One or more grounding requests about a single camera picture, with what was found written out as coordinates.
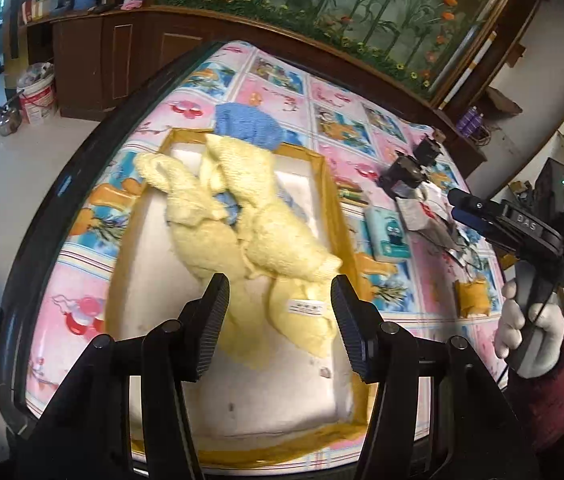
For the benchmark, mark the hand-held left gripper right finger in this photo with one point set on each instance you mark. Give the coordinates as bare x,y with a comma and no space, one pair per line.
349,325

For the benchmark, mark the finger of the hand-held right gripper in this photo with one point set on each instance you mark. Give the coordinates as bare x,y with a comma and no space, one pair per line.
474,224
472,202

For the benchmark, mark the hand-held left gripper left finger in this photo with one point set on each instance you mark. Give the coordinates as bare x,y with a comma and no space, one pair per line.
214,320

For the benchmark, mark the yellow-rimmed white foam tray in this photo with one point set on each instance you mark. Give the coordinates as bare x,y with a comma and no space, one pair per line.
162,270

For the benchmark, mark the teal cartoon packet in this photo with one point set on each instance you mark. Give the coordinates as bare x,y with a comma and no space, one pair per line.
387,232

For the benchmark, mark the person's right forearm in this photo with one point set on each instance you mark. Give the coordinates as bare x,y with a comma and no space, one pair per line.
547,405

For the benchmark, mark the person's right hand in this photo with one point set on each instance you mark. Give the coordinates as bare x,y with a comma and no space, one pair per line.
552,345

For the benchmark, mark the white crumpled packet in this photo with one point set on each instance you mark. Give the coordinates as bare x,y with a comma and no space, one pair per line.
422,212

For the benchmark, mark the small black motor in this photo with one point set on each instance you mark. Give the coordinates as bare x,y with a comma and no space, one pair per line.
427,150

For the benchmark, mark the large black motor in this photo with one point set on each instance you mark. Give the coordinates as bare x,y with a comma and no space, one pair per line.
404,172

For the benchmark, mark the purple bottle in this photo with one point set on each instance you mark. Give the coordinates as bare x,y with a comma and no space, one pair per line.
463,121
477,124

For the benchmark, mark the white and yellow tube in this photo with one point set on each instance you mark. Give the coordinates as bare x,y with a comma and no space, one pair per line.
467,70

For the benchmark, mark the printed pink blue tablecloth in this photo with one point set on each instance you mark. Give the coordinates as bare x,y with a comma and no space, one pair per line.
282,85

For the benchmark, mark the glass display with artificial flowers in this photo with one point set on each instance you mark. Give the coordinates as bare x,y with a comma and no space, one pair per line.
337,0

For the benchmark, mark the white plastic bucket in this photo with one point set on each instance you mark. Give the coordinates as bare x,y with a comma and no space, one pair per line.
37,97

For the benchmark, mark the brown wooden cabinet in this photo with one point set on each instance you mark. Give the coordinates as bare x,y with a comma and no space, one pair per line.
92,60

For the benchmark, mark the metal kettle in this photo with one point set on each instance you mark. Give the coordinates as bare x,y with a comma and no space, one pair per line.
7,121

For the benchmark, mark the pink cloth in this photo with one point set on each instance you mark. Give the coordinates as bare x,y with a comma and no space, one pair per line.
131,5

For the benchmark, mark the red white box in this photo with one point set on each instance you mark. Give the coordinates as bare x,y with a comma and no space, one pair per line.
36,10

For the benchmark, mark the brown wooden wall shelf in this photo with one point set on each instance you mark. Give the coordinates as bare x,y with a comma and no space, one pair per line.
504,101

